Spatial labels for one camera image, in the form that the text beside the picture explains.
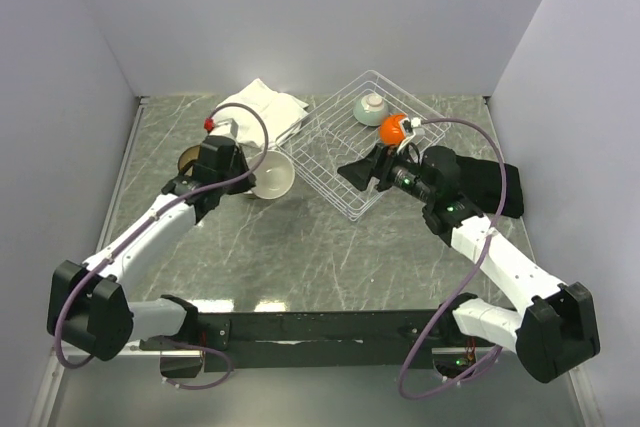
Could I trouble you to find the aluminium frame rail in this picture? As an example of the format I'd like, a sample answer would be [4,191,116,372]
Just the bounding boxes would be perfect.
[12,95,147,426]

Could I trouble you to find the beige speckled bowl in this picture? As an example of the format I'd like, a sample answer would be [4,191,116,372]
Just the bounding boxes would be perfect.
[248,150,295,200]

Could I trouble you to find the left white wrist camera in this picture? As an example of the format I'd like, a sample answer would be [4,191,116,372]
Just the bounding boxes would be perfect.
[204,118,239,140]

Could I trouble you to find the orange bowl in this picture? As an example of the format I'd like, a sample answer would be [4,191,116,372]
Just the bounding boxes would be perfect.
[379,114,407,146]

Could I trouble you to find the black folded cloth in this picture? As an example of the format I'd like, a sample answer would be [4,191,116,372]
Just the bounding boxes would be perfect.
[457,156,524,219]

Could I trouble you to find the black patterned bowl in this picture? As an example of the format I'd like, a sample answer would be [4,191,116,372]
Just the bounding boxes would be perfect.
[177,144,200,175]

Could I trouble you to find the white folded cloth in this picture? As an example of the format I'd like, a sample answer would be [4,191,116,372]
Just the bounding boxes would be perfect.
[213,78,308,148]

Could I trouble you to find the black base bar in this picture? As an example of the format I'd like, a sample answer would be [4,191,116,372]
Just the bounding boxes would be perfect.
[137,309,494,378]

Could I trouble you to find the white wire dish rack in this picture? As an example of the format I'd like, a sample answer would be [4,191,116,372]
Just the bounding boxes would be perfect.
[275,70,441,221]

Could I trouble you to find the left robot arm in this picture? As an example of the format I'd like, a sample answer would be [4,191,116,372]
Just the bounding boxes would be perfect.
[46,135,255,361]

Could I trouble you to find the pale green ribbed bowl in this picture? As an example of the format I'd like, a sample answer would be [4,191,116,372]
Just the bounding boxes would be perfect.
[353,93,389,127]

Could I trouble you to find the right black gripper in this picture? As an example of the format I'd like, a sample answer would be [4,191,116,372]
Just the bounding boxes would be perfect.
[338,141,435,205]

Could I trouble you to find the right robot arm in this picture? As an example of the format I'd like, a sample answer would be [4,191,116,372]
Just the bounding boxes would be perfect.
[337,144,601,383]

